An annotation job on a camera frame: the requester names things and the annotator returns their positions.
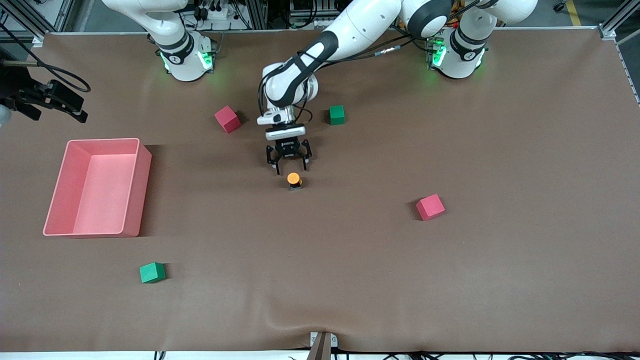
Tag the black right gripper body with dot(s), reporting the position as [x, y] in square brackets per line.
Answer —
[21, 86]

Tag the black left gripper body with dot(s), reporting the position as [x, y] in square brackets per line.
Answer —
[288, 146]

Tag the orange-capped push button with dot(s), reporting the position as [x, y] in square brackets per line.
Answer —
[294, 180]

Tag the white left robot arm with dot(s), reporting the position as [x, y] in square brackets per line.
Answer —
[360, 25]

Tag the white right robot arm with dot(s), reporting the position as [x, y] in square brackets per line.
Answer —
[180, 55]

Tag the green foam cube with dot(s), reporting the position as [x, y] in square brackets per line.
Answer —
[151, 273]
[337, 115]

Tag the pink foam cube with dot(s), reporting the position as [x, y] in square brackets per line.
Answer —
[430, 207]
[227, 119]

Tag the pink plastic bin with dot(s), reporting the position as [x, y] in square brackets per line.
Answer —
[100, 200]

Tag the brown table mat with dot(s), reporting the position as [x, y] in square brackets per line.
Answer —
[320, 260]

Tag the white terminal strip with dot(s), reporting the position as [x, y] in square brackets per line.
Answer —
[310, 23]

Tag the white power strip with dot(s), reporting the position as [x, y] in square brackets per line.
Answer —
[217, 12]

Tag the aluminium frame beam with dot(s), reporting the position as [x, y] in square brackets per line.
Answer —
[37, 40]
[607, 31]

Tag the aluminium frame post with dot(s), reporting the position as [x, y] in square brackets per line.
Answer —
[257, 15]

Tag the metal bracket with post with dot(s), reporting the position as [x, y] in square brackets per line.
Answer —
[322, 345]

